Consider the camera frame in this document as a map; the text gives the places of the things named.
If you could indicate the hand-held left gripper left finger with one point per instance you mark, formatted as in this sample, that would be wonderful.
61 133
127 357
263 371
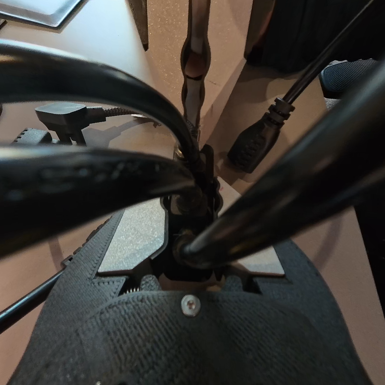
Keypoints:
135 240

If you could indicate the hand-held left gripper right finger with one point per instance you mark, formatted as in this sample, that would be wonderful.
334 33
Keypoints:
264 264

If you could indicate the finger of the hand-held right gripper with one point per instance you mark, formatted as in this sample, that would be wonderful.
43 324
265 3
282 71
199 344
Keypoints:
207 60
184 60

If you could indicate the person's right forearm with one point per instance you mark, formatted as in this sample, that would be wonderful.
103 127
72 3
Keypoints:
258 27

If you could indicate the black three-pin plug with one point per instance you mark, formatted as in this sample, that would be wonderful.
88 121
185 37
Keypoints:
60 109

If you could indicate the person's black shirt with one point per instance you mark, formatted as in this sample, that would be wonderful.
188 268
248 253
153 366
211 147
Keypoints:
300 30

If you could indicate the person's dark trouser leg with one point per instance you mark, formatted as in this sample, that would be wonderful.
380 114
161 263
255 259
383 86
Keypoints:
373 240

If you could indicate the black office chair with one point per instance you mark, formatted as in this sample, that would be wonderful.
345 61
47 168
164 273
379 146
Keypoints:
340 75

